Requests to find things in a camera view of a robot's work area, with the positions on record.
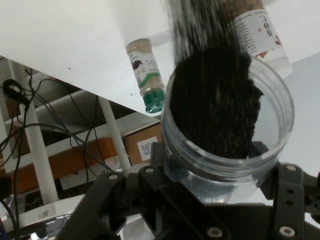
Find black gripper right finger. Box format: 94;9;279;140
249;140;320;240

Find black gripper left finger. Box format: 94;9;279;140
57;141;226;240

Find clear plastic jar black seeds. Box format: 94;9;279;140
159;53;296;201

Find brown cardboard box white label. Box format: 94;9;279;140
122;123;164;167

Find white furniture leg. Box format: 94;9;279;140
7;59;60;204
96;95;133;174

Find small spice bottle green cap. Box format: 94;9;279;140
125;38;166;116

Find nut jar white lid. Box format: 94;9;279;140
226;0;293;77

